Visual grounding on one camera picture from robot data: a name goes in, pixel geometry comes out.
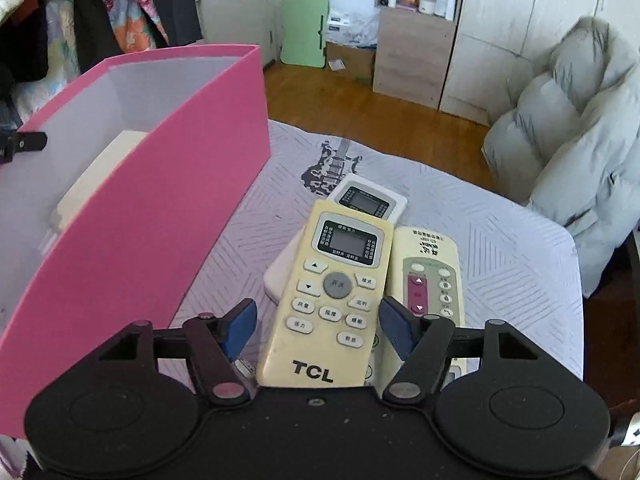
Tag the cream remote control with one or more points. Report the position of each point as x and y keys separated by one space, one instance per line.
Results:
x=95 y=180

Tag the yellowed remote with LCD screen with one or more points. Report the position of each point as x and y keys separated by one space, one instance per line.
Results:
x=320 y=340

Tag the grey puffer jacket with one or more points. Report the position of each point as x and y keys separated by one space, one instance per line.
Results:
x=575 y=135

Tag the light wood wardrobe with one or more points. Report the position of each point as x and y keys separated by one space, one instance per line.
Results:
x=500 y=20

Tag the white door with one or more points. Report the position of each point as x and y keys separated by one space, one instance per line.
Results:
x=230 y=5

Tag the white cosmetic jar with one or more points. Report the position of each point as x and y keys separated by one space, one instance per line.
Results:
x=427 y=6

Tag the black hanging garment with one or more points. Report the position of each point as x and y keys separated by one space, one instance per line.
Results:
x=92 y=15

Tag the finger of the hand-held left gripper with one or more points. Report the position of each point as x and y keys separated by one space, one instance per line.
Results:
x=25 y=142

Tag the white remote control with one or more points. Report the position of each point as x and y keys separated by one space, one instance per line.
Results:
x=395 y=207

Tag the green folding table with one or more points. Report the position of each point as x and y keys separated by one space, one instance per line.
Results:
x=300 y=30

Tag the dark grey hanging coat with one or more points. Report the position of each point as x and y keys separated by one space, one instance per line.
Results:
x=172 y=0

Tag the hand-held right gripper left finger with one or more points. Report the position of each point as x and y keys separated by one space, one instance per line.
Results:
x=239 y=330

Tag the white plastic package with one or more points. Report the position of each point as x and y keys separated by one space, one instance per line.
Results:
x=350 y=27

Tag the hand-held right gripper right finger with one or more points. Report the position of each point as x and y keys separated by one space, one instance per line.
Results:
x=397 y=332

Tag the black jacket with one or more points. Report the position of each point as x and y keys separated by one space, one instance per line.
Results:
x=22 y=52

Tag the floral quilt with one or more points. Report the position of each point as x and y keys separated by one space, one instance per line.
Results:
x=132 y=15

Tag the pink cardboard box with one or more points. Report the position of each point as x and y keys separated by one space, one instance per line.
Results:
x=150 y=260

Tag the brown cardboard box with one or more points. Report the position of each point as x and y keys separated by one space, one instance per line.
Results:
x=355 y=62

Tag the cream remote with pink buttons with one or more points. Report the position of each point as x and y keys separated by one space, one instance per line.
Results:
x=430 y=250

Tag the white bottle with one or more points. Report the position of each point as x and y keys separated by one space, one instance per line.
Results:
x=451 y=5

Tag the wooden shelf cabinet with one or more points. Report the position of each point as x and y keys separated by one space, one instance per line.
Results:
x=410 y=55

